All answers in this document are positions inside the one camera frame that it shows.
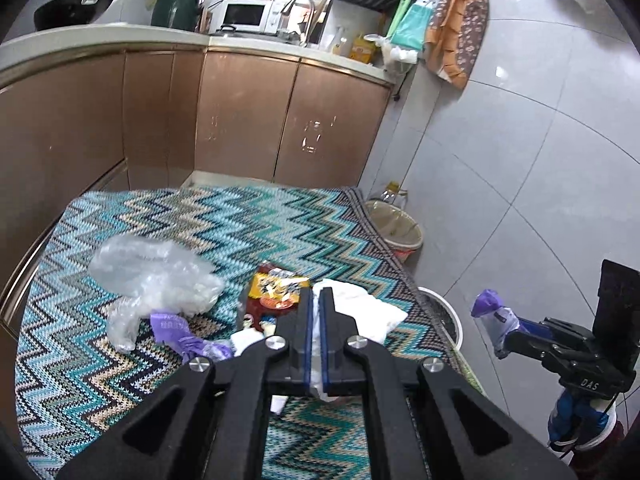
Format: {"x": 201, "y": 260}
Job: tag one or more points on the beige plastic waste bin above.
{"x": 400, "y": 231}

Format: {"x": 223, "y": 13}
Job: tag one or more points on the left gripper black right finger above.
{"x": 423, "y": 419}

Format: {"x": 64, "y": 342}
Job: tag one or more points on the dark green kettle appliance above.
{"x": 177, "y": 14}

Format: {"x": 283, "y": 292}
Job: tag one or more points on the chrome sink faucet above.
{"x": 296, "y": 20}

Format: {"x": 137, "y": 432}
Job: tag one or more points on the blue white sneaker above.
{"x": 579, "y": 422}

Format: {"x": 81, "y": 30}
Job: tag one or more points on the white rimmed black trash bin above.
{"x": 444, "y": 315}

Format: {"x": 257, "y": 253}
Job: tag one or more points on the teal plastic bag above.
{"x": 409, "y": 25}

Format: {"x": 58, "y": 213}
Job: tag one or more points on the clear oil bottle yellow cap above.
{"x": 394, "y": 195}

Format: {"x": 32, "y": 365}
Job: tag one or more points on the brown kitchen base cabinets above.
{"x": 118, "y": 118}

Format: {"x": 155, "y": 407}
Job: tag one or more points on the white microwave oven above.
{"x": 255, "y": 16}

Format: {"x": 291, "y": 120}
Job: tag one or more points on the purple plastic wrapper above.
{"x": 173, "y": 331}

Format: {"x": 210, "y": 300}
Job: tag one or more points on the purple white wrapper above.
{"x": 499, "y": 321}

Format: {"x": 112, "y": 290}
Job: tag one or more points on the black frying pan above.
{"x": 66, "y": 13}

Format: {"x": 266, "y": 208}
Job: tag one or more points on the zigzag patterned floor rug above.
{"x": 86, "y": 355}

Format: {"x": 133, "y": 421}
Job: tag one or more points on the clear plastic bag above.
{"x": 151, "y": 276}

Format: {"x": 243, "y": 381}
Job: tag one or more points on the orange snack packet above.
{"x": 271, "y": 292}

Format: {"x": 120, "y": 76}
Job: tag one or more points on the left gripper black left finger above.
{"x": 208, "y": 420}

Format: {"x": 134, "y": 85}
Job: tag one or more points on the white paper tissue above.
{"x": 374, "y": 318}

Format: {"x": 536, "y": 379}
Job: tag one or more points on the black camera tracker box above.
{"x": 616, "y": 324}

